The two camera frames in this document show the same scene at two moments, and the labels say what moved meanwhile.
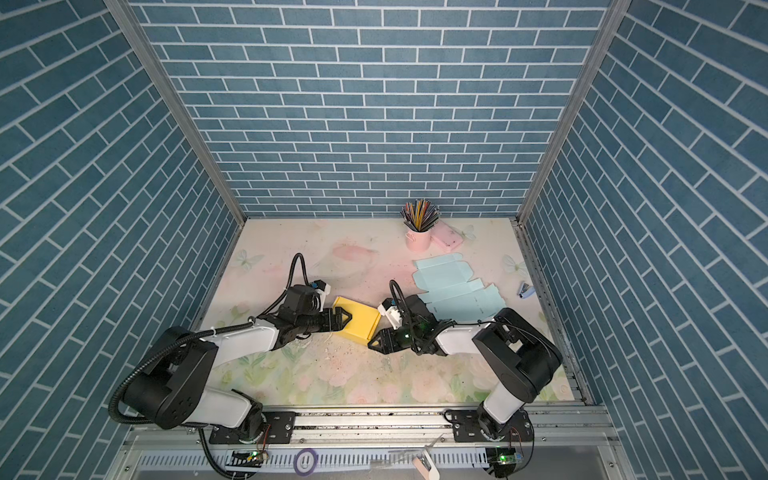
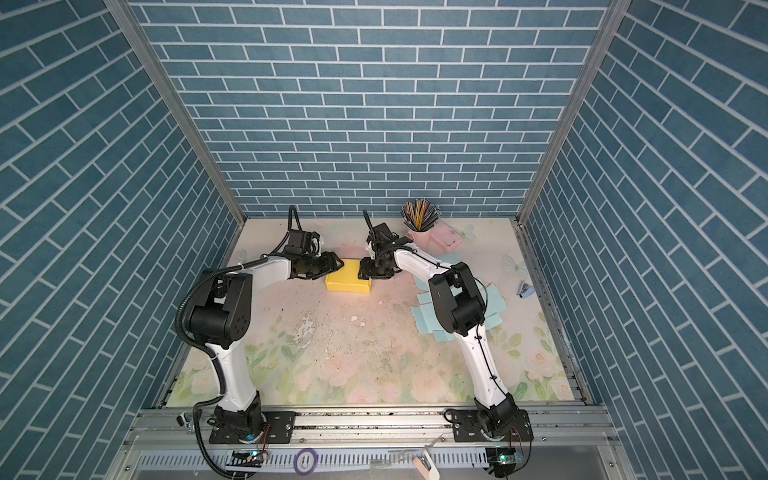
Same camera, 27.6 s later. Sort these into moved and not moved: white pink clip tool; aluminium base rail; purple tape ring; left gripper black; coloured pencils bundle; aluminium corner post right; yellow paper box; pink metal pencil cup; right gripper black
Moved: right gripper black; left gripper black; yellow paper box
Not moved: aluminium base rail; white pink clip tool; coloured pencils bundle; aluminium corner post right; purple tape ring; pink metal pencil cup
